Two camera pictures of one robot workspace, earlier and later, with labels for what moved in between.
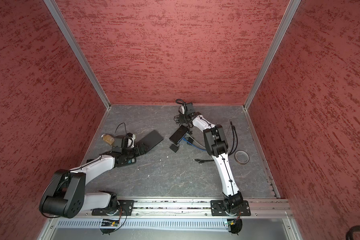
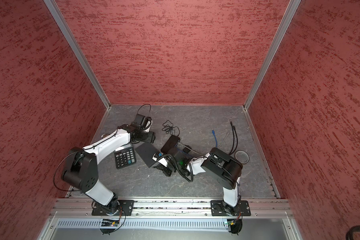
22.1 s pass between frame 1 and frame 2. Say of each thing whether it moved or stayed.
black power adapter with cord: moved
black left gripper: moved
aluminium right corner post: stayed
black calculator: stayed
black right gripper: moved
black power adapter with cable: moved
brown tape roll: stayed
